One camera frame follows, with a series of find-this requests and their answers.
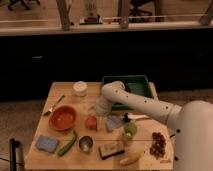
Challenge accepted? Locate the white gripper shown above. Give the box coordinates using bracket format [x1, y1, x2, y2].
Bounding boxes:
[95, 96, 113, 116]

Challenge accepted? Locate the orange apple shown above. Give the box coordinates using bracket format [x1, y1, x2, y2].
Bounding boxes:
[85, 115, 97, 130]

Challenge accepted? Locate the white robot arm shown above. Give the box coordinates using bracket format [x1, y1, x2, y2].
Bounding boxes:
[95, 81, 213, 171]

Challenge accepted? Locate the white paper cup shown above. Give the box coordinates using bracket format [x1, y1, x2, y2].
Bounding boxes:
[73, 81, 87, 97]

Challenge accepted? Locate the small metal cup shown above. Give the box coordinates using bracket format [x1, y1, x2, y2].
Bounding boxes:
[79, 136, 93, 153]

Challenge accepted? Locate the blue-grey cloth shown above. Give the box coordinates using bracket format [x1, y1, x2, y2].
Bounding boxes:
[106, 115, 124, 132]

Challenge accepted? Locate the dark purple bowl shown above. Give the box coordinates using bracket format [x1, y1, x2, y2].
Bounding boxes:
[124, 83, 131, 92]

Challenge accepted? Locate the green plastic tray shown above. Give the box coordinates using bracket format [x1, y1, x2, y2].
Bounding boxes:
[101, 74, 157, 111]

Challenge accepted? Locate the orange plastic bowl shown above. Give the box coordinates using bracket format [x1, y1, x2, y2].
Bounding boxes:
[49, 106, 76, 131]

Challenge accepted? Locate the wooden block eraser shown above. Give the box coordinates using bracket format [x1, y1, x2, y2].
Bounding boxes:
[98, 141, 125, 160]

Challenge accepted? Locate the metal fork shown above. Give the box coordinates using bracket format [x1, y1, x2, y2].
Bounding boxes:
[42, 95, 65, 116]

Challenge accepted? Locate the green okra pod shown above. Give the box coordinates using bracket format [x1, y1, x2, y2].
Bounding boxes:
[57, 130, 78, 157]

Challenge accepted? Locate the yellow banana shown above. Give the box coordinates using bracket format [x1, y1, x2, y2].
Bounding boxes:
[119, 152, 144, 165]

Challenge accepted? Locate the bunch of dark grapes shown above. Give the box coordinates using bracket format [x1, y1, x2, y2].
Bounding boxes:
[150, 132, 166, 159]

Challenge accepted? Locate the blue sponge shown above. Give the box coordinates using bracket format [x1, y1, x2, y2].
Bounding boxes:
[36, 135, 59, 153]

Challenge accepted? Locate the black stand post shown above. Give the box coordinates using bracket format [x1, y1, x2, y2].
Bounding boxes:
[9, 138, 20, 171]

